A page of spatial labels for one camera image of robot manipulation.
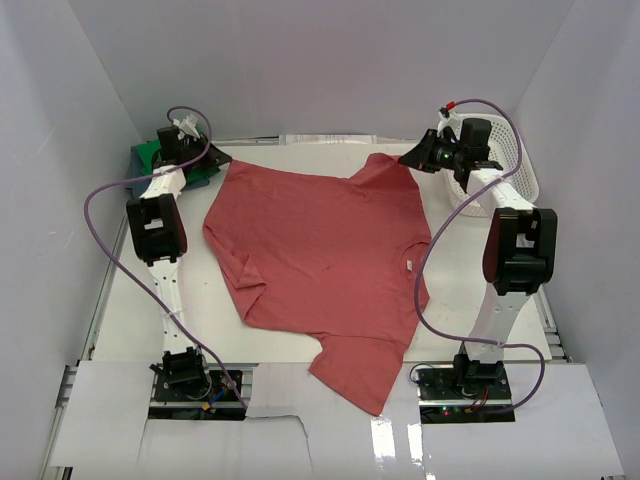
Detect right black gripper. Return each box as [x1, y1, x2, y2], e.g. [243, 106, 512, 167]
[399, 129, 466, 174]

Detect red t-shirt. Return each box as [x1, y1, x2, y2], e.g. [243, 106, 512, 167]
[202, 153, 431, 416]

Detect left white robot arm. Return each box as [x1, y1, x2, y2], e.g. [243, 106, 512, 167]
[126, 119, 230, 401]

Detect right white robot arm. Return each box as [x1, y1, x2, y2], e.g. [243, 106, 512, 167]
[399, 110, 558, 399]

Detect green folded t-shirt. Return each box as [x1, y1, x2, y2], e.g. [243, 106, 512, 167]
[131, 140, 203, 183]

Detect white paper sheets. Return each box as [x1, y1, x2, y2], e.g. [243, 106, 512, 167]
[278, 134, 377, 146]

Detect blue folded t-shirt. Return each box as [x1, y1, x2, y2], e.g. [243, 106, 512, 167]
[126, 150, 210, 198]

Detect white plastic basket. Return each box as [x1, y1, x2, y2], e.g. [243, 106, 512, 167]
[445, 113, 539, 208]

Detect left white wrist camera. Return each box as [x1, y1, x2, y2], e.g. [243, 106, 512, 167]
[171, 114, 201, 139]

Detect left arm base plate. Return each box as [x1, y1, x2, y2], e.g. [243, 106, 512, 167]
[148, 364, 255, 421]

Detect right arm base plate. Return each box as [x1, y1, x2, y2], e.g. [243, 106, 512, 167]
[409, 363, 515, 425]

